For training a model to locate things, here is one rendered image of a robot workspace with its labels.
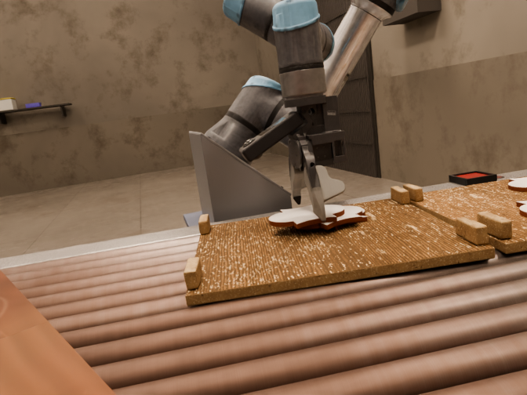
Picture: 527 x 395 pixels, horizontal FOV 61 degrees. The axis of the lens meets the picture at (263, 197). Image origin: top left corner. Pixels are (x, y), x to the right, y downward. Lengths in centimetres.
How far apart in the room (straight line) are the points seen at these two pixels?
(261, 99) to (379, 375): 89
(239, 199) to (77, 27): 1017
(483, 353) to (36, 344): 36
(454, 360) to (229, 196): 75
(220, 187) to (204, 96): 993
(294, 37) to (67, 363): 59
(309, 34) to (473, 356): 51
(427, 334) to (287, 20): 50
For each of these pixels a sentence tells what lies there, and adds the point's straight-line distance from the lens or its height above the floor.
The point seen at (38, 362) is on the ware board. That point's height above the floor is 104.
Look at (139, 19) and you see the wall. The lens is 1110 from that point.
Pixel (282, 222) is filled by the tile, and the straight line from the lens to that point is 75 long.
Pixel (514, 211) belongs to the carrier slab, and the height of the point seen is 94.
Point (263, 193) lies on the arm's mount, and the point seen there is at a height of 95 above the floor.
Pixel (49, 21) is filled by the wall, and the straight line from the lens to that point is 1121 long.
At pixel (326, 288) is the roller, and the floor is 92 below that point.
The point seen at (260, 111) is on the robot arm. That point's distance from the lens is 119.
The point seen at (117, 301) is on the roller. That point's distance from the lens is 68.
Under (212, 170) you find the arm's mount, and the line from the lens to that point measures 107.
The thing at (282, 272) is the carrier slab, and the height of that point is 94.
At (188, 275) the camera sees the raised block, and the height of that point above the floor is 96.
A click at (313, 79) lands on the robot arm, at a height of 119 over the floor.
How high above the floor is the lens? 116
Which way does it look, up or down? 11 degrees down
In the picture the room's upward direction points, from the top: 8 degrees counter-clockwise
